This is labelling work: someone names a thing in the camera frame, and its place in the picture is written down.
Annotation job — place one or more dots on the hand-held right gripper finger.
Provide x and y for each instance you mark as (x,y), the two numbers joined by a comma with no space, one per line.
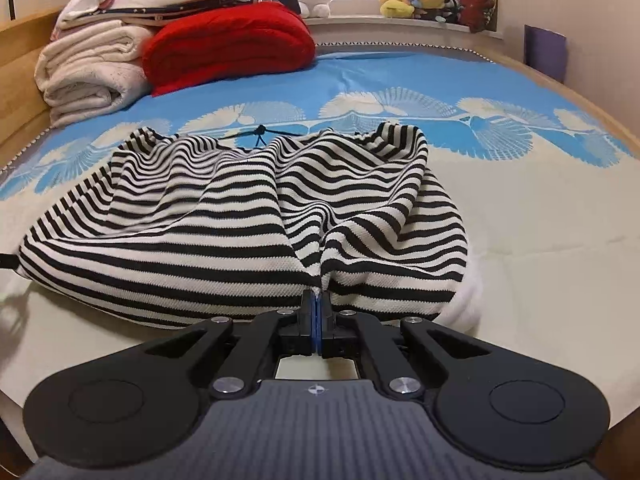
(322,322)
(311,322)

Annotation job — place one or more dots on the black white striped hoodie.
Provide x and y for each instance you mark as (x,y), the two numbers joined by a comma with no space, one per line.
(200,240)

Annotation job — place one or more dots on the red folded blanket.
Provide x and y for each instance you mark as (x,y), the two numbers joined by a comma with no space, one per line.
(230,45)

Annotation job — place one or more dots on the cream folded quilt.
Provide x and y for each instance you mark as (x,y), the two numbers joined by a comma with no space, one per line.
(90,70)

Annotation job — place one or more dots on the dark star-print folded blanket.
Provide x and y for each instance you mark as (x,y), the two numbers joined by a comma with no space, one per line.
(200,5)

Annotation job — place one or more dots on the black white striped plush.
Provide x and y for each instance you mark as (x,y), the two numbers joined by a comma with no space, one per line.
(451,2)

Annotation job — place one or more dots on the purple board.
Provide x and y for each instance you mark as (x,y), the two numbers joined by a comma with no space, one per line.
(545,52)

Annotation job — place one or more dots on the wooden headboard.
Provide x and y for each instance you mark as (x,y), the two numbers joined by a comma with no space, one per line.
(22,70)

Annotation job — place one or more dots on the wooden bed frame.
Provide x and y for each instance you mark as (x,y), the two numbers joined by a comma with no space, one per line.
(575,95)

